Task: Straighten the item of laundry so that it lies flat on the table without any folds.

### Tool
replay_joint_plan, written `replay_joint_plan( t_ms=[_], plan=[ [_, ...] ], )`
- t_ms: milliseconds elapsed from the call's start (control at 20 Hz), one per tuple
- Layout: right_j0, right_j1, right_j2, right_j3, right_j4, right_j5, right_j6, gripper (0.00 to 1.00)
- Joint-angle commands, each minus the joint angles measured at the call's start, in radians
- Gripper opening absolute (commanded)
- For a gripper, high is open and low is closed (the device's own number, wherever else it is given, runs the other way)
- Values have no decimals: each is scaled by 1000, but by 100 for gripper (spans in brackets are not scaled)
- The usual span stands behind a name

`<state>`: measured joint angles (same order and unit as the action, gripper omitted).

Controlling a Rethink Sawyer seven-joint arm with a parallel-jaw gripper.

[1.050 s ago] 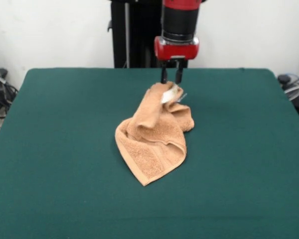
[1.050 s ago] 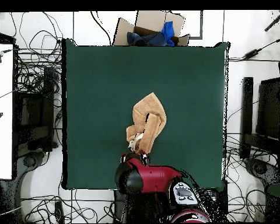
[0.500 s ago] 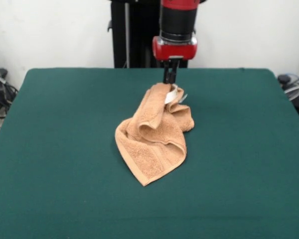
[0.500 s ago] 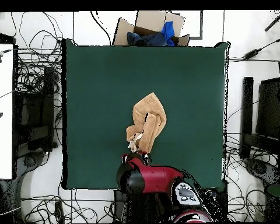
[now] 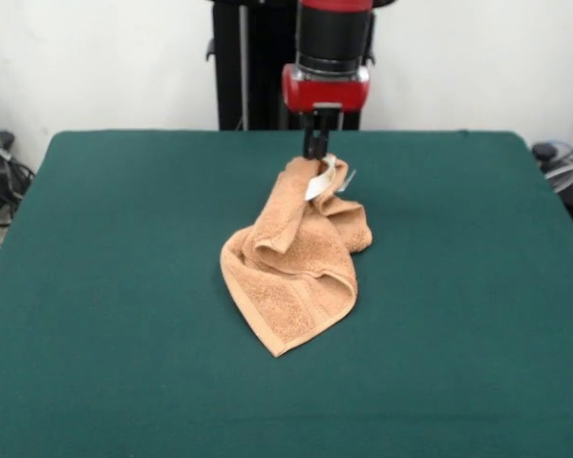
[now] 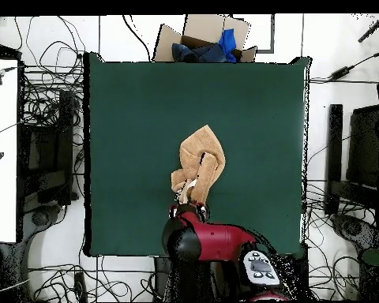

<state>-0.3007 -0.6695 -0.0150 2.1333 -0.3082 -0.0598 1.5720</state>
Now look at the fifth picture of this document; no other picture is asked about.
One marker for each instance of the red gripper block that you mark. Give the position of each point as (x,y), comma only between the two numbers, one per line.
(324,90)

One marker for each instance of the tan terry towel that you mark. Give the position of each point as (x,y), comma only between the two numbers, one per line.
(296,267)

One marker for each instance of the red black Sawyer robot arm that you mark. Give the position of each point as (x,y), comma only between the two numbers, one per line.
(334,38)

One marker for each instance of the dark green tablecloth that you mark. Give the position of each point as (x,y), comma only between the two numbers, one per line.
(434,296)

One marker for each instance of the grey chair base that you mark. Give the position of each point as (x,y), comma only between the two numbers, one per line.
(544,151)

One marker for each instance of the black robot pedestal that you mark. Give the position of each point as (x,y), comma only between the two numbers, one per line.
(229,71)

